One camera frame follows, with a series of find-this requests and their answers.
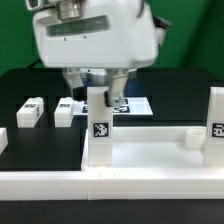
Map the marker tag base plate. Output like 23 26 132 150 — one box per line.
73 97 153 116

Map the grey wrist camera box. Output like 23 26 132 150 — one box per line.
152 15 172 47

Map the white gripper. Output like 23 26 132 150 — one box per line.
32 0 158 107

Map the white left side block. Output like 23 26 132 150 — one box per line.
0 128 8 155

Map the white desk top tray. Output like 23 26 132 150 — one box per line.
81 126 215 170

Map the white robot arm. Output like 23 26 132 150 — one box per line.
25 0 158 106

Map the white front fence bar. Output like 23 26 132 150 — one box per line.
0 169 224 201

